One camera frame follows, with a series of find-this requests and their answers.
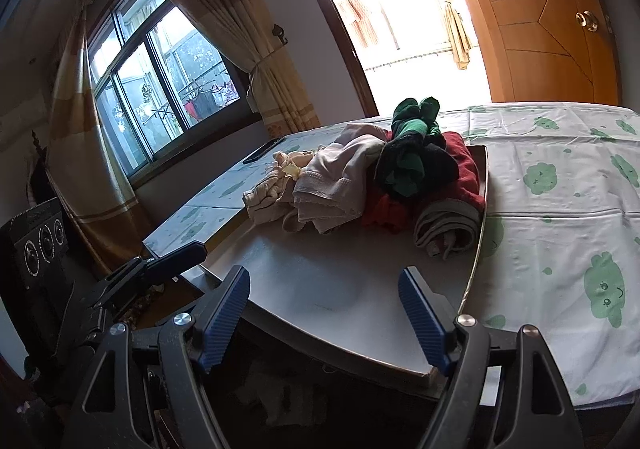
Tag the sliding glass window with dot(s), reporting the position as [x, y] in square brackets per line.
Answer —
[150, 79]

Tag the brass door knob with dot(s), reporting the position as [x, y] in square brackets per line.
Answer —
[586, 21]

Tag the red underwear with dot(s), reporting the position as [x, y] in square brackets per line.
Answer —
[465, 169]

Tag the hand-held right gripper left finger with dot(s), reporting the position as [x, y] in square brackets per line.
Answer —
[225, 319]

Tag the beige plaid curtain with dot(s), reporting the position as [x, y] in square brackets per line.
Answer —
[240, 19]

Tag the grey striped underwear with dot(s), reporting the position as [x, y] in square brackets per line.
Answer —
[445, 226]

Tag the coat rack with dark coats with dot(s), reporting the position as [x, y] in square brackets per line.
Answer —
[40, 179]

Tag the dark metal curtain hook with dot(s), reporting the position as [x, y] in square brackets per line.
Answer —
[280, 35]

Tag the laundry on outdoor line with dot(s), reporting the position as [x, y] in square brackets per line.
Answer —
[205, 104]

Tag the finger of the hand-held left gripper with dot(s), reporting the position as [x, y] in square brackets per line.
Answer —
[180, 255]

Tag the orange plaid curtain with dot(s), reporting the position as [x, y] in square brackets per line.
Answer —
[80, 139]

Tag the cream underwear with yellow tag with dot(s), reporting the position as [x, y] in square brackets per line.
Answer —
[270, 194]

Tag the green cloud print tablecloth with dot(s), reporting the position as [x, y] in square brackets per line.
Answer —
[550, 209]

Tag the dark wooden dresser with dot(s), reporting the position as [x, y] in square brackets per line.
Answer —
[390, 386]

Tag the orange hanging towel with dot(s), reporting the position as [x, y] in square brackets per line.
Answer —
[370, 21]

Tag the wooden door frame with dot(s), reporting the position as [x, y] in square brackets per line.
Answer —
[345, 54]

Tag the black phone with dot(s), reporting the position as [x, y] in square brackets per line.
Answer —
[262, 151]

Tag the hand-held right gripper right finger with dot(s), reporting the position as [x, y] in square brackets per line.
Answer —
[425, 324]

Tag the shallow cardboard box tray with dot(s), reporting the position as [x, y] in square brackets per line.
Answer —
[325, 279]

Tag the green and black underwear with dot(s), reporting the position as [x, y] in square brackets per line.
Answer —
[410, 164]

